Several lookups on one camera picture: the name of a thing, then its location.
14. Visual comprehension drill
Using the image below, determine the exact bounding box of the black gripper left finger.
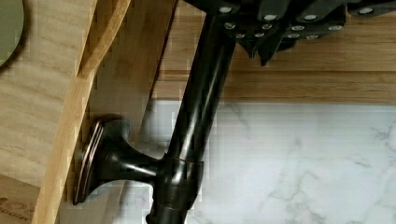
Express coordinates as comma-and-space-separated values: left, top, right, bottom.
184, 0, 291, 66

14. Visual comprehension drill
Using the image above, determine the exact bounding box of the light green round plate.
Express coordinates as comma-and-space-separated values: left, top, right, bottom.
0, 0, 24, 65

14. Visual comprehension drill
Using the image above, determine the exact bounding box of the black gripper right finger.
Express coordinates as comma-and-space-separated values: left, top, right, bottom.
277, 0, 395, 51

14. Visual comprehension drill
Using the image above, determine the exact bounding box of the wooden drawer with black handle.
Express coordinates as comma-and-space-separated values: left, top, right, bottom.
1, 0, 233, 224

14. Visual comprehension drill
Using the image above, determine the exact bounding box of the wooden cutting board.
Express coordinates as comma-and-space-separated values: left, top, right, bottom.
151, 0, 396, 105

